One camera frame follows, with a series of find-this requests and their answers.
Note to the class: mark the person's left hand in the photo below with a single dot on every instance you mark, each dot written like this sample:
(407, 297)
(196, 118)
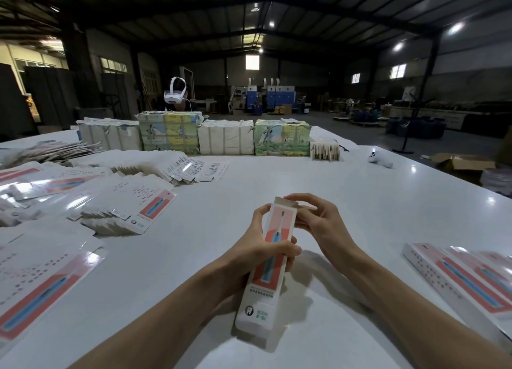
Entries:
(254, 253)

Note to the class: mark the person's right hand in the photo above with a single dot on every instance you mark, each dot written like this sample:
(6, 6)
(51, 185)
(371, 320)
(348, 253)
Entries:
(328, 227)

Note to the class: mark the white toothbrush carton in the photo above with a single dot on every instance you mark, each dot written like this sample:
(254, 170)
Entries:
(260, 305)

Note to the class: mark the pile of carton blanks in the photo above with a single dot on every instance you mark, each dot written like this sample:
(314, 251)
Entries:
(68, 229)

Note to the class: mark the person's right forearm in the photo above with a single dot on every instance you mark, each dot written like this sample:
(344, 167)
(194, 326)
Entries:
(432, 313)

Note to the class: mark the person's left forearm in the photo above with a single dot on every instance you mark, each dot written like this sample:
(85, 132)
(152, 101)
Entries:
(152, 325)

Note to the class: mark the small beige card stack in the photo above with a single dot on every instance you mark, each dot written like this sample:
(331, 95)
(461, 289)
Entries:
(326, 150)

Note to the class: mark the small black tool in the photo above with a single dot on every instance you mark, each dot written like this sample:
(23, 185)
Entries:
(342, 145)

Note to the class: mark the small white object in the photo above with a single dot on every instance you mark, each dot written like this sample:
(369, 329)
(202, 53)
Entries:
(381, 157)

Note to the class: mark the green printed carton bundle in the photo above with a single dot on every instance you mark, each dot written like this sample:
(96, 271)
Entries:
(282, 137)

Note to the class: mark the row of white cartons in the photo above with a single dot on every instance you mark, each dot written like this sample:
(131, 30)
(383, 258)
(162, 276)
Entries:
(110, 134)
(226, 137)

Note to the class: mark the blue bins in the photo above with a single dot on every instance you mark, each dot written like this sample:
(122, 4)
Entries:
(416, 128)

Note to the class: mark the blue machine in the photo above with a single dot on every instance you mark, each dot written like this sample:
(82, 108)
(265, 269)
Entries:
(278, 99)

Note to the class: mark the black floor stand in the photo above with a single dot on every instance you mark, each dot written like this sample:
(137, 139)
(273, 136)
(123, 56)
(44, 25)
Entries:
(414, 117)

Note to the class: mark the green yellow carton bundle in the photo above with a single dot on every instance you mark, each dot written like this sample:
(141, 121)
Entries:
(169, 133)

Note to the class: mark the open cardboard box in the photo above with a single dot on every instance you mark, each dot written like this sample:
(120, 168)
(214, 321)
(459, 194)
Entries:
(464, 165)

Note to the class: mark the white plastic bags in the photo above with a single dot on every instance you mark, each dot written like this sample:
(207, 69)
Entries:
(497, 181)

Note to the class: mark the white headset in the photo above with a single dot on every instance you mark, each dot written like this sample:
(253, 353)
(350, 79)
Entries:
(176, 93)

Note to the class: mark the square bright window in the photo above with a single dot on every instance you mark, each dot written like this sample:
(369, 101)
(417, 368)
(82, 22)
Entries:
(252, 62)

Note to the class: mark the grey crate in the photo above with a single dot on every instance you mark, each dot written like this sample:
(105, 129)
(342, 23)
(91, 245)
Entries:
(94, 113)

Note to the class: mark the pile of grey flat sheets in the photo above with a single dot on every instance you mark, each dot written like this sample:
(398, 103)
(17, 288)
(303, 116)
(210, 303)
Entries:
(44, 153)

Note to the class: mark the dark grey cabinet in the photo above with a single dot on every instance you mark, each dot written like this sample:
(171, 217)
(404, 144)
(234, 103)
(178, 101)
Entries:
(49, 97)

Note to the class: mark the small wall window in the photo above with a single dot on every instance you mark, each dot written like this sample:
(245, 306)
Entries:
(355, 78)

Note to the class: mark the double wall window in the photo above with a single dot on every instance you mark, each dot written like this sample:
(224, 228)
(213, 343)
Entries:
(398, 71)

